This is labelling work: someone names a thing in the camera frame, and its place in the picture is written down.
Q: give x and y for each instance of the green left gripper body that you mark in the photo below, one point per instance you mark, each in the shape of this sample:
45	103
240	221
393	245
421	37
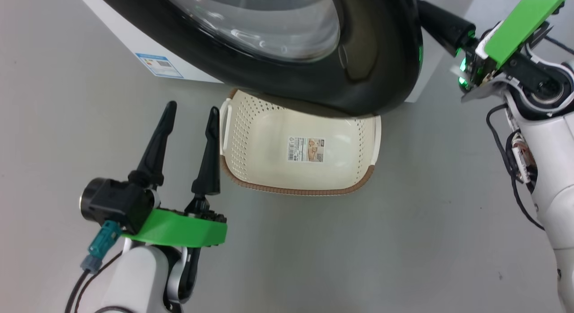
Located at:
179	230

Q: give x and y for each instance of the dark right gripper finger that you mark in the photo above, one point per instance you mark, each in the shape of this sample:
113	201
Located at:
448	26

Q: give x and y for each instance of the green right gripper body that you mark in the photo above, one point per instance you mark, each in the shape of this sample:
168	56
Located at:
520	21

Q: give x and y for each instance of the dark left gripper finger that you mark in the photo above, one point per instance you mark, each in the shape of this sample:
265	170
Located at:
157	142
208	160

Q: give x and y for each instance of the black round glass washer door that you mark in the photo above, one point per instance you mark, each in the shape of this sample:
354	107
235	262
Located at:
381	57

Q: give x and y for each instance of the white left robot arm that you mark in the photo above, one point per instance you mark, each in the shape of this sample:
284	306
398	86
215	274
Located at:
134	277

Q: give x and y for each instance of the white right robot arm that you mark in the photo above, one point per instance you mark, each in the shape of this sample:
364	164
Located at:
556	169

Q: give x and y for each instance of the cream perforated laundry basket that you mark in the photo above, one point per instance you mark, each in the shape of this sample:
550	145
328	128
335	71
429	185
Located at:
260	160

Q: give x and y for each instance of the blue energy label sticker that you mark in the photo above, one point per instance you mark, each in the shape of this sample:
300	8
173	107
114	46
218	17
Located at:
159	65

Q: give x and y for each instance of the product label sticker with barcode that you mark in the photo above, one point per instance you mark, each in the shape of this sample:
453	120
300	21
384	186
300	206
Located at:
306	149

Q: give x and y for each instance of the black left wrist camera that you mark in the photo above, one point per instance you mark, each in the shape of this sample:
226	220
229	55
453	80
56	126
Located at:
116	203

